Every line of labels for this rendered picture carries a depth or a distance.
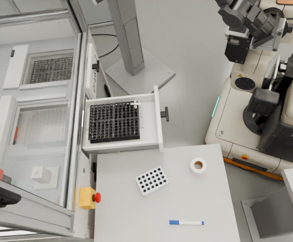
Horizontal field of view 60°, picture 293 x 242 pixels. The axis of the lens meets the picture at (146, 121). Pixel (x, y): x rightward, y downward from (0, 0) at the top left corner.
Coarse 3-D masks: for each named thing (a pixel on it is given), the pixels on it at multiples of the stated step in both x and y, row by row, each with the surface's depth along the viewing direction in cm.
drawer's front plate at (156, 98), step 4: (156, 88) 115; (156, 92) 114; (156, 96) 113; (156, 100) 112; (156, 104) 111; (156, 108) 110; (156, 112) 109; (156, 116) 108; (160, 120) 107; (160, 124) 106; (160, 128) 105; (160, 132) 104; (160, 136) 103; (160, 140) 102; (160, 144) 103; (160, 148) 107
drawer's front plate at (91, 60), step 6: (90, 48) 131; (90, 54) 129; (96, 54) 139; (90, 60) 127; (90, 66) 125; (90, 72) 124; (96, 72) 135; (90, 78) 122; (96, 78) 134; (90, 84) 121; (96, 84) 133; (90, 90) 121; (90, 96) 125
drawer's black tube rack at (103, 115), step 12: (96, 108) 117; (108, 108) 120; (120, 108) 115; (132, 108) 118; (96, 120) 117; (108, 120) 113; (120, 120) 113; (132, 120) 115; (96, 132) 110; (108, 132) 110; (120, 132) 113; (132, 132) 112
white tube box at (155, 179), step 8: (160, 168) 110; (144, 176) 111; (152, 176) 110; (160, 176) 109; (144, 184) 108; (152, 184) 107; (160, 184) 107; (168, 184) 110; (144, 192) 110; (152, 192) 109
